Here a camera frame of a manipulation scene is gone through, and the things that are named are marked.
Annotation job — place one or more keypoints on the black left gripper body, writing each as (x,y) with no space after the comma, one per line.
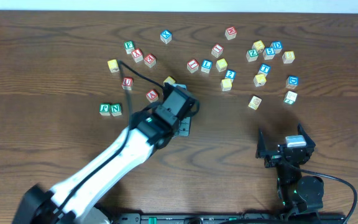
(184,127)

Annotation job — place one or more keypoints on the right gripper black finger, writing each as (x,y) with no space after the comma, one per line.
(262,151)
(308,140)

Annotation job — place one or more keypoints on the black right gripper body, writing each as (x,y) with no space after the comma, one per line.
(281,152)

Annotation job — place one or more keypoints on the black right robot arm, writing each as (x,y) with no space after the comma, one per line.
(299,194)

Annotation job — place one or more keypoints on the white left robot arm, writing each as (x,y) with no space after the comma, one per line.
(149,129)

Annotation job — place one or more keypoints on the red A block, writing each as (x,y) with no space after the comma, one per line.
(152,96)

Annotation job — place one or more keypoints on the yellow block near U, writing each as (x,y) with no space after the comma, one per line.
(169,80)

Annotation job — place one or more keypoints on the green 7 block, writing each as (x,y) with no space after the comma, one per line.
(290,97)

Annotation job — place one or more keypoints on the yellow snail picture block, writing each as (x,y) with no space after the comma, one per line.
(255,102)

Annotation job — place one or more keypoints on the yellow S block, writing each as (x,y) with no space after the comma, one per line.
(226,84)

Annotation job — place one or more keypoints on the red I block beside L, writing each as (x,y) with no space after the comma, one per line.
(192,65)

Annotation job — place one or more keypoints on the blue D block right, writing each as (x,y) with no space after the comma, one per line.
(292,82)

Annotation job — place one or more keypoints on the blue d block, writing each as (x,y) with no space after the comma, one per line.
(277,46)
(292,82)

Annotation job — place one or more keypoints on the blue L block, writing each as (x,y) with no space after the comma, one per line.
(206,66)

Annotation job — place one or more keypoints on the blue 2 block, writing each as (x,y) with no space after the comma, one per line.
(230,74)

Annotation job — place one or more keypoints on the red U block left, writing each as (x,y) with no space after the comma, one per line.
(127,83)

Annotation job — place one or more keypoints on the green N block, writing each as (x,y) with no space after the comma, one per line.
(116,109)

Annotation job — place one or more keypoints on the yellow block beside L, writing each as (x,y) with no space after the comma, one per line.
(221,64)

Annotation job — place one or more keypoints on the yellow K block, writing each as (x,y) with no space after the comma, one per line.
(260,80)

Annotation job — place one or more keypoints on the red E block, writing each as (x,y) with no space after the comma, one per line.
(150,60)

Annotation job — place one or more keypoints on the green J block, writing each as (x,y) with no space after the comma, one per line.
(104,109)

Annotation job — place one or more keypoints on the red I block upper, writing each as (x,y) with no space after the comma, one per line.
(217,50)

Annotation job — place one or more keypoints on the blue T block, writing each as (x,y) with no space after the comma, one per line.
(264,69)

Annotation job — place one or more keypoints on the red X block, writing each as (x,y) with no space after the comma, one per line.
(137,55)

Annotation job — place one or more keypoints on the yellow 8 block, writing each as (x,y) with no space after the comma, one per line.
(288,57)

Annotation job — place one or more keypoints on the blue X block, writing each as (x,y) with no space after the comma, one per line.
(166,36)

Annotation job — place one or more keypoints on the yellow block far left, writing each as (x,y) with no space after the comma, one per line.
(113,65)

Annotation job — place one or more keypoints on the green F block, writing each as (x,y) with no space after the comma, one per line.
(129,46)

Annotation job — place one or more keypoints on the green Z block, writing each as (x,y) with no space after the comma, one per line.
(251,55)

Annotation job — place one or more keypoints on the blue 5 block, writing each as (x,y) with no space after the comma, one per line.
(268,53)

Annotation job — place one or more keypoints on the blue D block upper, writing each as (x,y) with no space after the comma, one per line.
(277,46)

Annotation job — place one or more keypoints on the red block far top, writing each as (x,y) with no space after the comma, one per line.
(230,33)

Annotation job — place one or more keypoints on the yellow ball picture block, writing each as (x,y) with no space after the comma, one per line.
(258,46)

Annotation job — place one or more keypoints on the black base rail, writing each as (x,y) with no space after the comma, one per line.
(136,218)

